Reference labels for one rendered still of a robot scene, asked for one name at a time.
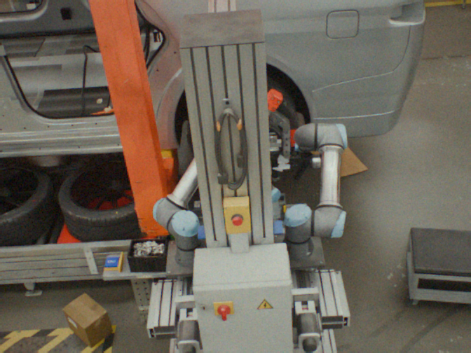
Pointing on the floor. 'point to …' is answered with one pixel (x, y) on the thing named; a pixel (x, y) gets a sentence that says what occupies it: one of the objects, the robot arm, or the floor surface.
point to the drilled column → (142, 296)
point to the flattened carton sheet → (350, 164)
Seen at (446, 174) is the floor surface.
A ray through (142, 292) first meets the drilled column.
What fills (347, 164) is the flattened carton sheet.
